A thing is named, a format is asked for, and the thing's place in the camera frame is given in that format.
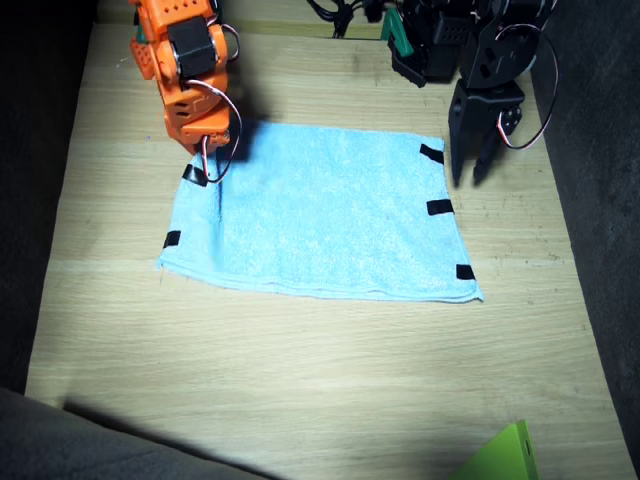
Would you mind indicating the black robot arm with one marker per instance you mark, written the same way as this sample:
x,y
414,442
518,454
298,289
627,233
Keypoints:
x,y
450,35

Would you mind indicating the light blue towel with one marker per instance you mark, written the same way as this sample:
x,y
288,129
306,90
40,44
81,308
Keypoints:
x,y
325,225

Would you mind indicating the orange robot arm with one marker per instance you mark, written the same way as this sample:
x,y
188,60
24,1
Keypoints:
x,y
170,15

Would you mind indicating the dark grey foam panel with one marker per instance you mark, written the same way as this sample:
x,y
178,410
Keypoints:
x,y
600,200
30,200
75,445

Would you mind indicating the dark green table clamp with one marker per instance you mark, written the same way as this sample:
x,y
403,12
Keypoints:
x,y
397,35
140,35

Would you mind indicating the lime green plastic wedge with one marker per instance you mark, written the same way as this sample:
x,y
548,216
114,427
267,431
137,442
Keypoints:
x,y
505,455

